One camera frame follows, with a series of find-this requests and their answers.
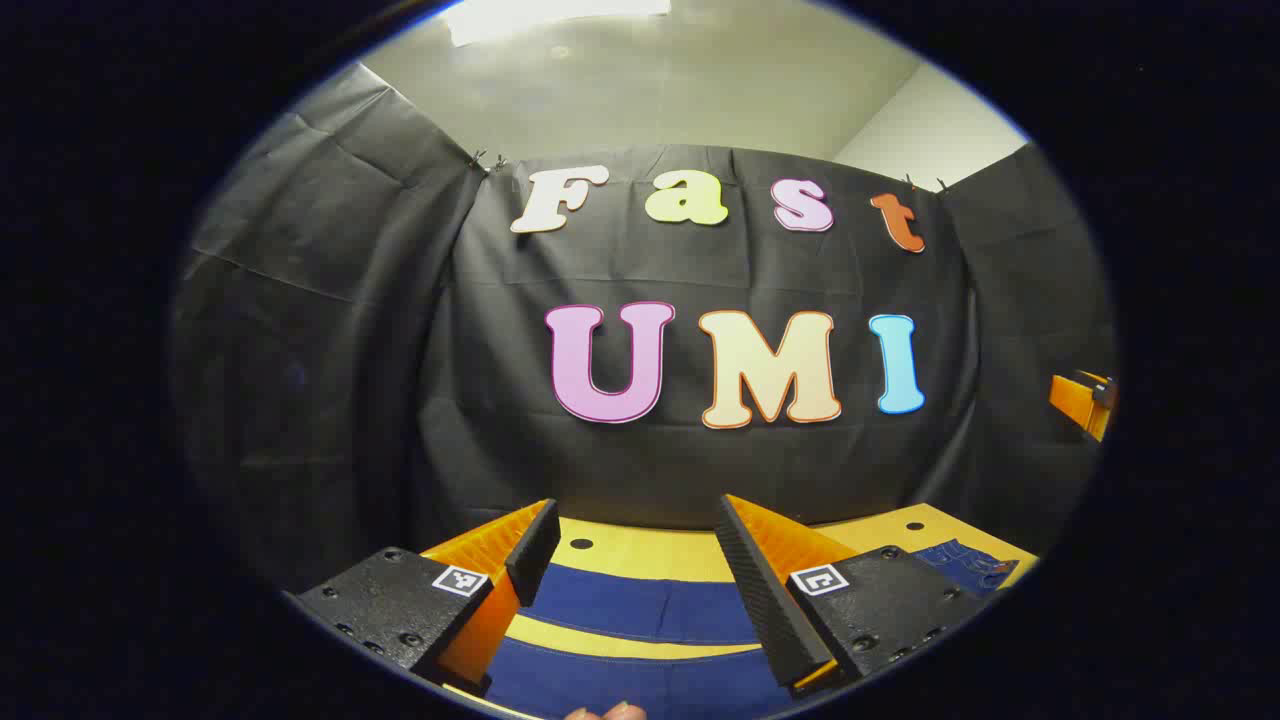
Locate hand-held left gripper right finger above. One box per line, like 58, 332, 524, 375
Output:
714, 493, 991, 699

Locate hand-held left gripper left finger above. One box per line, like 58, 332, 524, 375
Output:
285, 498, 563, 699

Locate blue denim jeans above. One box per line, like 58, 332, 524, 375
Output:
485, 538, 1021, 720

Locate black backdrop cloth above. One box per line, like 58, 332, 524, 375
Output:
170, 62, 1119, 591

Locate ceiling light panel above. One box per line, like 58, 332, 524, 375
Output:
443, 0, 673, 48

